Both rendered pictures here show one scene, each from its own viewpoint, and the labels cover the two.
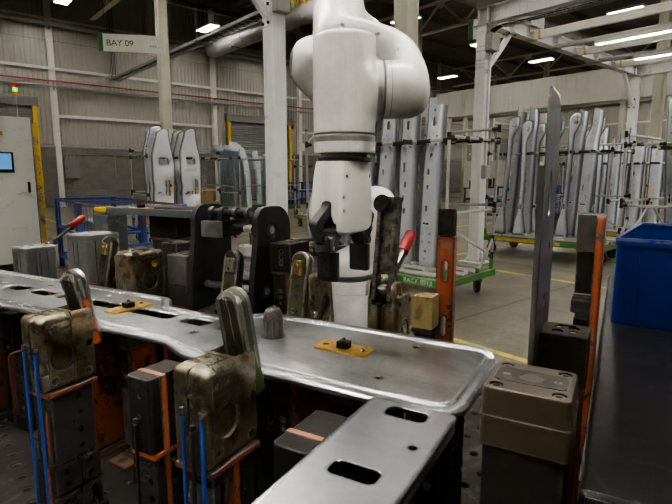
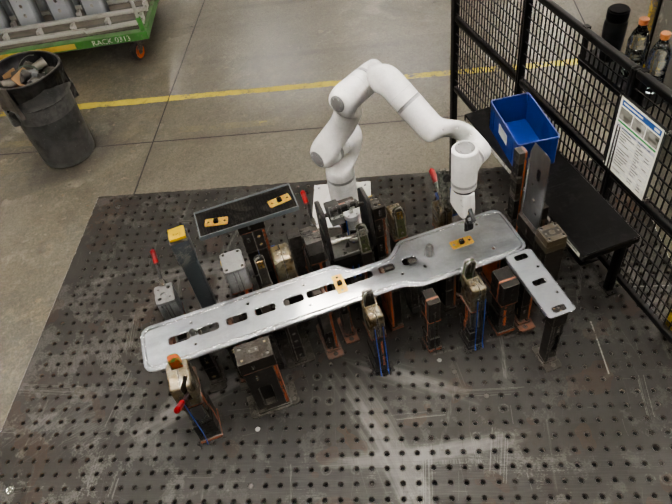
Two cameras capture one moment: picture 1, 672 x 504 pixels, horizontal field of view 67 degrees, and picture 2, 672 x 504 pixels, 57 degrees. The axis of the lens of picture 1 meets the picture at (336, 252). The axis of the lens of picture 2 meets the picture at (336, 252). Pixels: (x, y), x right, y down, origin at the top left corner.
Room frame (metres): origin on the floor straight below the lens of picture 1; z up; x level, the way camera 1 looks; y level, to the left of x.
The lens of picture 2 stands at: (-0.14, 1.27, 2.68)
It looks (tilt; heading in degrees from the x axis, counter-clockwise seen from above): 48 degrees down; 320
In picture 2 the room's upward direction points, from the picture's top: 11 degrees counter-clockwise
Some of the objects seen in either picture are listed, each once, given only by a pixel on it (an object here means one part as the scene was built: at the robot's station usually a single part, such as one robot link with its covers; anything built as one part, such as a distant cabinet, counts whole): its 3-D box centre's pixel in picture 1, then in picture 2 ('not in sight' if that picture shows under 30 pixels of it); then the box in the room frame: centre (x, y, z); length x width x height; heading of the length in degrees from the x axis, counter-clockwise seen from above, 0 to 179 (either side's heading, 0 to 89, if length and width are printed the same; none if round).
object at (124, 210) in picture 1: (173, 211); (246, 211); (1.34, 0.43, 1.16); 0.37 x 0.14 x 0.02; 61
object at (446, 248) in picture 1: (442, 361); not in sight; (0.79, -0.18, 0.95); 0.03 x 0.01 x 0.50; 61
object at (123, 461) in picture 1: (139, 383); (343, 307); (0.94, 0.39, 0.84); 0.13 x 0.05 x 0.29; 151
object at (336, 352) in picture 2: (105, 378); (324, 317); (0.97, 0.47, 0.84); 0.17 x 0.06 x 0.29; 151
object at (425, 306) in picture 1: (422, 403); not in sight; (0.77, -0.14, 0.88); 0.04 x 0.04 x 0.36; 61
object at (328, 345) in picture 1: (343, 345); (461, 241); (0.70, -0.01, 1.01); 0.08 x 0.04 x 0.01; 61
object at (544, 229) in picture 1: (544, 247); (535, 187); (0.56, -0.24, 1.17); 0.12 x 0.01 x 0.34; 151
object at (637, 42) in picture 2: not in sight; (637, 47); (0.47, -0.62, 1.53); 0.06 x 0.06 x 0.20
